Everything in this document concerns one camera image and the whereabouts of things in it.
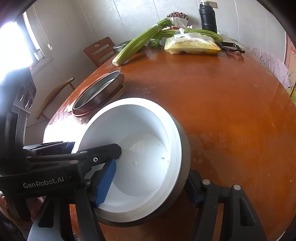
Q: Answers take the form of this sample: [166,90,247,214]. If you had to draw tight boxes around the celery bunch rear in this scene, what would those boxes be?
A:
[152,28,224,43]

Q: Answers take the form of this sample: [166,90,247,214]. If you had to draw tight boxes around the steel round pan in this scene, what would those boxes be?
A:
[72,70,124,114]

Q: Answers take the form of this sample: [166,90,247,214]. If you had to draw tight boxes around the steel mixing bowl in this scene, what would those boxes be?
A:
[92,115,191,228]

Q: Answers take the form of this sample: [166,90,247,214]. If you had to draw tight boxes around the wall power outlet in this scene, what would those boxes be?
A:
[207,1,218,9]

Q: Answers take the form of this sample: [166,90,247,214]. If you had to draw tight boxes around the celery bunch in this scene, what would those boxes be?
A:
[112,18,172,67]
[152,28,224,43]

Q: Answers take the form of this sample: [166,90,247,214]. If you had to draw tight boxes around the terracotta bear-shaped plate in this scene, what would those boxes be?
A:
[72,85,126,118]

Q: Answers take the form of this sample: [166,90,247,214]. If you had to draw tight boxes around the black thermos bottle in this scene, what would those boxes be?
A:
[199,1,217,33]

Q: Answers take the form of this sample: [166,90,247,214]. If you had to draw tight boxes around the dried flower bouquet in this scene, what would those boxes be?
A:
[166,11,189,28]

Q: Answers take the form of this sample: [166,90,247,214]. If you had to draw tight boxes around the pink cartoon door curtain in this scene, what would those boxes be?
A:
[285,34,296,104]

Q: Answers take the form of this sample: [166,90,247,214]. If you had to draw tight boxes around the steel bowl at rear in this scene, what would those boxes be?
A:
[113,41,130,53]

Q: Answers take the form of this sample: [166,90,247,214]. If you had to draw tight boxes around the red paper bowl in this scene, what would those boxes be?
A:
[71,97,183,213]

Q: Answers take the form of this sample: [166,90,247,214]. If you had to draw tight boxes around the celery bunch front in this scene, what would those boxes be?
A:
[112,18,172,67]

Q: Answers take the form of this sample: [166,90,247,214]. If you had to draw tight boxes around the bagged yellow noodles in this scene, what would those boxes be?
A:
[164,29,223,55]

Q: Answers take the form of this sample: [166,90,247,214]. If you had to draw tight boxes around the person left hand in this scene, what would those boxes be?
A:
[1,192,44,240]

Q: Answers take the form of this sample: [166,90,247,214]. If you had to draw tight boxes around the black folding stand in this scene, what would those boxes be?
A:
[217,42,245,54]

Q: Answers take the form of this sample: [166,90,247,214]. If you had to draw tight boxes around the curved light wooden chair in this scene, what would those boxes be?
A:
[36,77,75,122]

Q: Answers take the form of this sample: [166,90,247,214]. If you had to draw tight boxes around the pink cloth on chair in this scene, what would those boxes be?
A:
[250,48,291,89]

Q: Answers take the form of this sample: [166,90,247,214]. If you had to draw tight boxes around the brown slatted wooden chair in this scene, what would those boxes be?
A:
[83,37,116,68]

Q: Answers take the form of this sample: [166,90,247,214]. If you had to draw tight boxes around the window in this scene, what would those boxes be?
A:
[1,12,53,80]

